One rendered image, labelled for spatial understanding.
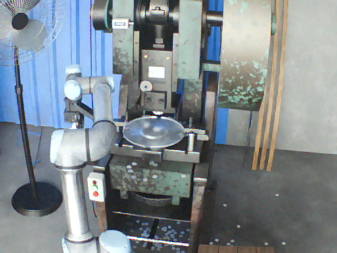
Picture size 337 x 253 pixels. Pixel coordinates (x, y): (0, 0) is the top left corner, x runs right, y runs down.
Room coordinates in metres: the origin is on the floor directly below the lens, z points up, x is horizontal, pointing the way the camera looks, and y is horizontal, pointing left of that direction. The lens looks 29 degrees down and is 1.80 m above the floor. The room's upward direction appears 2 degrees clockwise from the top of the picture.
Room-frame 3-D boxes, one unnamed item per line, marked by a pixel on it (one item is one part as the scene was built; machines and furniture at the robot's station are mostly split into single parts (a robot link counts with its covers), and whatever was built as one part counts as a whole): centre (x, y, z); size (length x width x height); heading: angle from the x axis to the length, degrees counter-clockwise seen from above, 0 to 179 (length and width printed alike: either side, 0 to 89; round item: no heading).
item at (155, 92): (1.90, 0.06, 1.04); 0.17 x 0.15 x 0.30; 172
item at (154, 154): (1.76, 0.07, 0.72); 0.25 x 0.14 x 0.14; 172
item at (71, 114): (1.76, 0.44, 0.92); 0.09 x 0.08 x 0.12; 82
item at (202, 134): (1.91, -0.12, 0.76); 0.17 x 0.06 x 0.10; 82
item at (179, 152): (1.94, 0.05, 0.68); 0.45 x 0.30 x 0.06; 82
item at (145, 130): (1.81, 0.07, 0.78); 0.29 x 0.29 x 0.01
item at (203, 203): (2.04, -0.23, 0.45); 0.92 x 0.12 x 0.90; 172
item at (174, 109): (1.94, 0.05, 0.86); 0.20 x 0.16 x 0.05; 82
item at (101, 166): (2.11, 0.30, 0.45); 0.92 x 0.12 x 0.90; 172
